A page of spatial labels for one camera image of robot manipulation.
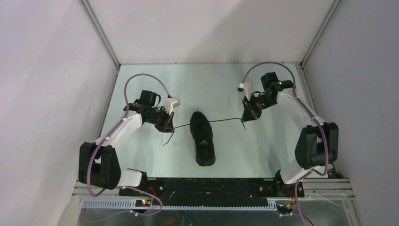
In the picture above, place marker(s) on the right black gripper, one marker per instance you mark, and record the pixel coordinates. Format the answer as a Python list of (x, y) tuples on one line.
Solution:
[(250, 112)]

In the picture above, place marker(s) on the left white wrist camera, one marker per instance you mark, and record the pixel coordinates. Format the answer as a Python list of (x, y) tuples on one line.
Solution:
[(170, 104)]

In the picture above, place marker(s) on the black shoe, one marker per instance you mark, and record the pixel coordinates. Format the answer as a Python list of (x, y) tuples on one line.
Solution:
[(202, 135)]

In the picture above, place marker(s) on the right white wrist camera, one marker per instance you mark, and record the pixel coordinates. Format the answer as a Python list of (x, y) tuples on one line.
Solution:
[(245, 88)]

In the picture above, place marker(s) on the black shoelace end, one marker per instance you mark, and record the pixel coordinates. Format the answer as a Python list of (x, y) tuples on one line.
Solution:
[(174, 132), (230, 119)]

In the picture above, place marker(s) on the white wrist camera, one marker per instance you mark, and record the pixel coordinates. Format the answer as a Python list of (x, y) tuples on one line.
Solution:
[(245, 88), (170, 104)]

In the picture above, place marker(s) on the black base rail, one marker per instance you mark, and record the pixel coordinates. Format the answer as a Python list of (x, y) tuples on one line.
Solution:
[(218, 192)]

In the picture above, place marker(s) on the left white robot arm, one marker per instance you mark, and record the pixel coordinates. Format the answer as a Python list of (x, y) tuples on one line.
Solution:
[(98, 161)]

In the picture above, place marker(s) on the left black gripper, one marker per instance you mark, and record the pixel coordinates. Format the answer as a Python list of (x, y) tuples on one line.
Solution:
[(167, 126)]

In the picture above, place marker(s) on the grey slotted cable duct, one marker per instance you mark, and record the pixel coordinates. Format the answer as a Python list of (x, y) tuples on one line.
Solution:
[(130, 204)]

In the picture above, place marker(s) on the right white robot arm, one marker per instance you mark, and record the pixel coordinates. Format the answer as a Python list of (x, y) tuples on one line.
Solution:
[(317, 145)]

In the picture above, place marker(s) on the circuit board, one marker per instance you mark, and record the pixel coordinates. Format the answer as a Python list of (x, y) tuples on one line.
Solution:
[(142, 203), (285, 209)]

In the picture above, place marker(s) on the left circuit board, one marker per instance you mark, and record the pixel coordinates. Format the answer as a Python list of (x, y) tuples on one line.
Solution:
[(142, 203)]

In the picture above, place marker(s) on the right circuit board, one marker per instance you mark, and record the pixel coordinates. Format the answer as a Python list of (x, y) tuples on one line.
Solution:
[(285, 209)]

